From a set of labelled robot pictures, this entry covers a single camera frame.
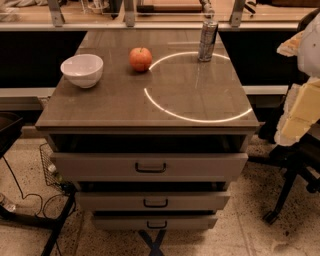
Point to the red apple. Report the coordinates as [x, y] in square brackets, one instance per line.
[140, 59]

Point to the clear plastic bottle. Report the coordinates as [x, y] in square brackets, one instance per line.
[7, 204]

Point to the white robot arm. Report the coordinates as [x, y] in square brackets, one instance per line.
[302, 104]

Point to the black office chair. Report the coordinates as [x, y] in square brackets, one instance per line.
[296, 158]

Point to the grey middle drawer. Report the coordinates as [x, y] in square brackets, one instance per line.
[152, 201]

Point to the silver drink can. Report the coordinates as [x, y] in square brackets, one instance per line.
[207, 40]

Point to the white ceramic bowl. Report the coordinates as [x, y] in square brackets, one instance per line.
[83, 70]

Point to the grey top drawer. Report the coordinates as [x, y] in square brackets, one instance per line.
[149, 167]

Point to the grey drawer cabinet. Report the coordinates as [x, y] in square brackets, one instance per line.
[179, 105]

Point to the wire mesh basket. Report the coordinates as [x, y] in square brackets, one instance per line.
[52, 176]

